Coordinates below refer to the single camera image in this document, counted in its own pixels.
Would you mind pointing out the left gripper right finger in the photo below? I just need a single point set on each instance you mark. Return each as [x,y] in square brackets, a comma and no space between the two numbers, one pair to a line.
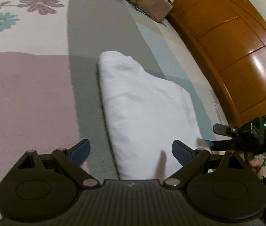
[192,162]

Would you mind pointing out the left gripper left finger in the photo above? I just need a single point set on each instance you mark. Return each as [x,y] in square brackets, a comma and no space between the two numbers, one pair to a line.
[71,160]

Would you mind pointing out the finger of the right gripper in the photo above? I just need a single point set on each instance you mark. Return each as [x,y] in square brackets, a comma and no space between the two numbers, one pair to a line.
[220,145]
[223,130]

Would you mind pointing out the white printed long-sleeve shirt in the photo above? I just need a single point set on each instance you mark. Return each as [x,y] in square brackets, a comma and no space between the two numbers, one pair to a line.
[145,115]

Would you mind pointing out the person right hand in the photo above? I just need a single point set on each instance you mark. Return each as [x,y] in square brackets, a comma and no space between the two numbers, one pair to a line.
[257,165]

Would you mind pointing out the wooden headboard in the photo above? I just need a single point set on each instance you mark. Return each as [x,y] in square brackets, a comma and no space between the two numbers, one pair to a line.
[227,38]

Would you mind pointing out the patchwork pastel bed sheet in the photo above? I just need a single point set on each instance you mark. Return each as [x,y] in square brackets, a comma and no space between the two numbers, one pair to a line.
[49,94]

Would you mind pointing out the beige handbag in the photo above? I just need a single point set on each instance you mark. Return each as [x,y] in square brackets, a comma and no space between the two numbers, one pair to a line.
[157,10]

